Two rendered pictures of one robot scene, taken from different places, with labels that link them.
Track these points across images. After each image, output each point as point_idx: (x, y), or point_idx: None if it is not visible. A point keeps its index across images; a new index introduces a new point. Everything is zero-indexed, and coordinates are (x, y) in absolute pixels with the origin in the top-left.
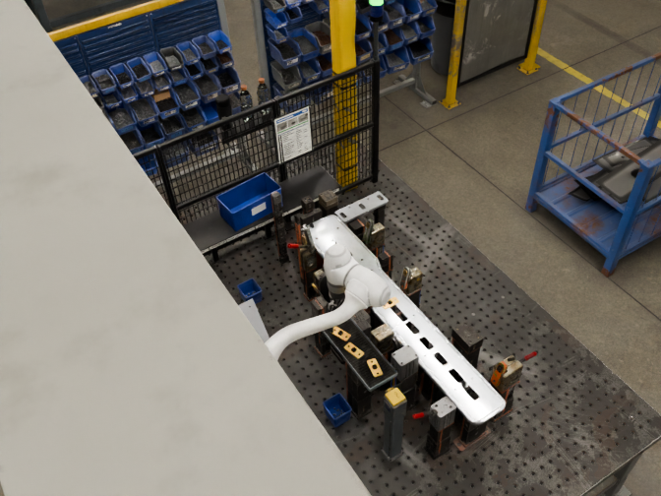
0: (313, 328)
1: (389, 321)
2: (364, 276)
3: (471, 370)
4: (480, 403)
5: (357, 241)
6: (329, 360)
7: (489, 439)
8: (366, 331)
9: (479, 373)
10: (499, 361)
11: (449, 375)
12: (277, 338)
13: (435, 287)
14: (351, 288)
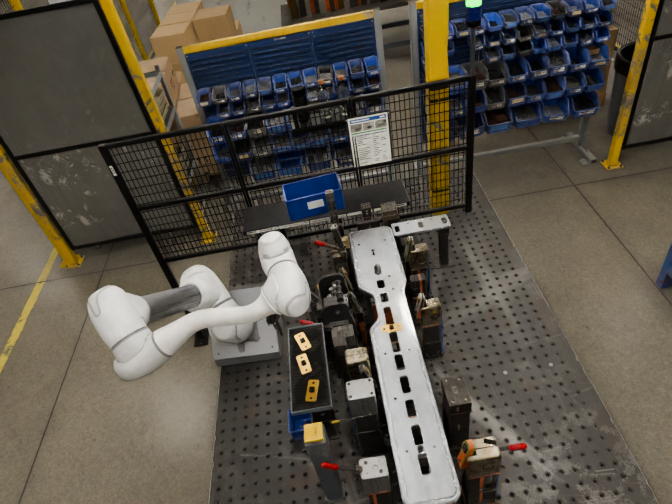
0: (218, 319)
1: (379, 346)
2: (282, 274)
3: (439, 436)
4: (427, 482)
5: (395, 257)
6: (328, 369)
7: None
8: (340, 348)
9: (447, 443)
10: (509, 438)
11: (409, 431)
12: (185, 318)
13: (476, 330)
14: (265, 285)
